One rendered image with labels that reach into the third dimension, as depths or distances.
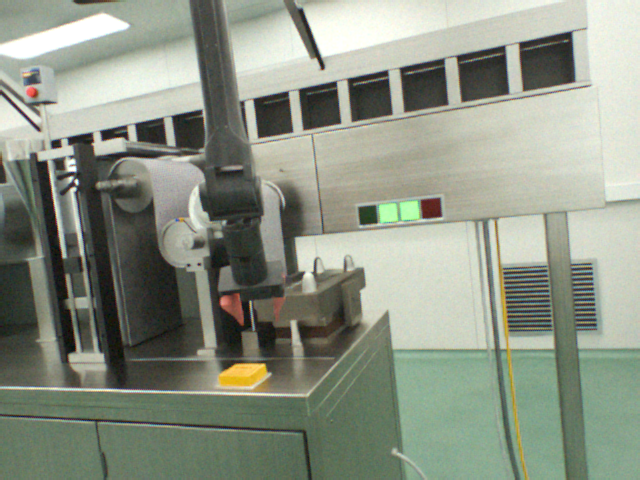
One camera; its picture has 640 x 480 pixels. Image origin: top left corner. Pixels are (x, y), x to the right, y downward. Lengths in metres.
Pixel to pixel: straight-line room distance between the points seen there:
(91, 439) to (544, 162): 1.26
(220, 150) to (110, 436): 0.74
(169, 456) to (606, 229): 3.20
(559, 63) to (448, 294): 2.56
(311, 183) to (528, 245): 2.47
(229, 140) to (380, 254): 3.21
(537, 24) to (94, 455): 1.45
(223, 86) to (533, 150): 0.90
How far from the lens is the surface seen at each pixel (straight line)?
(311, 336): 1.21
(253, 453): 1.04
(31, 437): 1.41
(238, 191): 0.70
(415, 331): 3.92
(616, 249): 3.81
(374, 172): 1.43
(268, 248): 1.35
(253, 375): 0.98
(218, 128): 0.70
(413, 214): 1.40
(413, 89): 1.51
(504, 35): 1.45
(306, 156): 1.50
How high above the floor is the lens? 1.22
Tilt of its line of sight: 4 degrees down
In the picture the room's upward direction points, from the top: 7 degrees counter-clockwise
